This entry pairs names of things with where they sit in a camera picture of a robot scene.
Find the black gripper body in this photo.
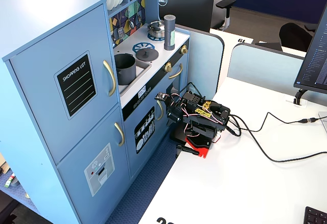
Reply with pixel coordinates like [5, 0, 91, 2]
[167, 91, 205, 119]

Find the red robot base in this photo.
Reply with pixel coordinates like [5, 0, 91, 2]
[184, 133, 213, 159]

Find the black table clamp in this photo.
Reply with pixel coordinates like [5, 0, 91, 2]
[175, 143, 200, 158]

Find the light blue desk divider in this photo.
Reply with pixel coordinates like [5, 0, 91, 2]
[175, 24, 226, 101]
[227, 42, 327, 107]

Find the gray pot lid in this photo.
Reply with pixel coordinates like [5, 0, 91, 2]
[135, 48, 159, 62]

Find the gray cooking pot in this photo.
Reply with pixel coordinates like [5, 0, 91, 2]
[114, 53, 137, 86]

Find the blue burner grate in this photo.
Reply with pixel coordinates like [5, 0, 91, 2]
[132, 42, 156, 54]
[147, 33, 166, 42]

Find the steel pot with lid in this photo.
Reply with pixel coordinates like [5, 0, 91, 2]
[147, 20, 166, 38]

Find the black Dell monitor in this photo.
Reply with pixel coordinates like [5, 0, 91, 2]
[158, 0, 216, 33]

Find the steel slotted spatula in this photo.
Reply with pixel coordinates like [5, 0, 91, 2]
[116, 16, 125, 41]

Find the black chair back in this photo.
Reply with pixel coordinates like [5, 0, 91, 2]
[278, 22, 320, 53]

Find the monitor with lit screen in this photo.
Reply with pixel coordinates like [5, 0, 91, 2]
[293, 3, 327, 106]

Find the black keyboard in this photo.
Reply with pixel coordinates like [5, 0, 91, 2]
[303, 206, 327, 224]

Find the gold dishwasher handle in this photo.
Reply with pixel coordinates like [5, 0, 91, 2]
[156, 100, 165, 121]

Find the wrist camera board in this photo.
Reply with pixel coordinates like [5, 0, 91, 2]
[154, 92, 170, 102]

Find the gold oven handle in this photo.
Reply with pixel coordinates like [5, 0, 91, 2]
[168, 63, 183, 80]

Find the short gold fridge handle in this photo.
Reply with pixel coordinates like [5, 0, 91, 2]
[113, 122, 126, 147]

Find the long gold fridge handle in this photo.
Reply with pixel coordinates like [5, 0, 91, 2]
[102, 59, 117, 98]

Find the thick black cable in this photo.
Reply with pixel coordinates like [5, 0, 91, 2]
[228, 114, 327, 164]

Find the thin black USB cable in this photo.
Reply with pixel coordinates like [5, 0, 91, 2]
[229, 111, 320, 134]

